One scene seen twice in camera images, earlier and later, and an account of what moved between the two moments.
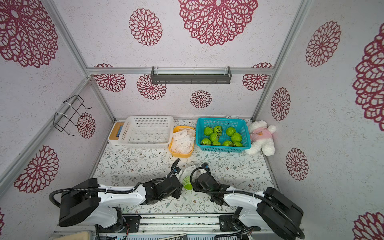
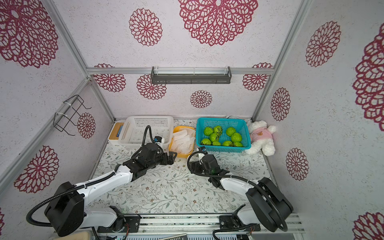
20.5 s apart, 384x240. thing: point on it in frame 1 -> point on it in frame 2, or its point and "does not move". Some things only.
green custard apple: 227,143 does not move
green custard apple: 236,137 does not move
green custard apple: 214,137 does not move
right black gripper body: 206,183 -> 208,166
